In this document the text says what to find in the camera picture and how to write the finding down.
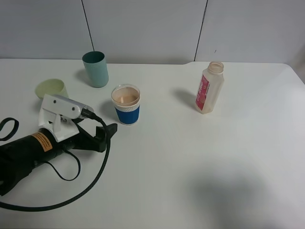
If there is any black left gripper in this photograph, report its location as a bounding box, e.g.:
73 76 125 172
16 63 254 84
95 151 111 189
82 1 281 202
58 119 118 153

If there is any pink-labelled plastic drink bottle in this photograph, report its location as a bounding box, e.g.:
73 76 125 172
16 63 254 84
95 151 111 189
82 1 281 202
195 61 224 114

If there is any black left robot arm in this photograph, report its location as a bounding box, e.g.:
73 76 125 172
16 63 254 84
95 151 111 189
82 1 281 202
0 125 107 196

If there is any blue-sleeved clear cup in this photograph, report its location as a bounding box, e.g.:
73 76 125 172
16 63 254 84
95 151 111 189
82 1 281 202
111 84 141 125

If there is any teal green plastic cup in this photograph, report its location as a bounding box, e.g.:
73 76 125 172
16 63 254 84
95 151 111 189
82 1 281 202
82 51 109 88

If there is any light green plastic cup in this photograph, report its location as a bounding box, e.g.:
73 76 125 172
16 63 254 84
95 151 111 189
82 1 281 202
35 79 69 99

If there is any black left camera cable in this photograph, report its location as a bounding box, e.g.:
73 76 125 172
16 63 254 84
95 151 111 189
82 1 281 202
0 111 112 212

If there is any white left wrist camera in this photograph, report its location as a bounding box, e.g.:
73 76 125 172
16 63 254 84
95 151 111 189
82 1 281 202
39 94 94 142

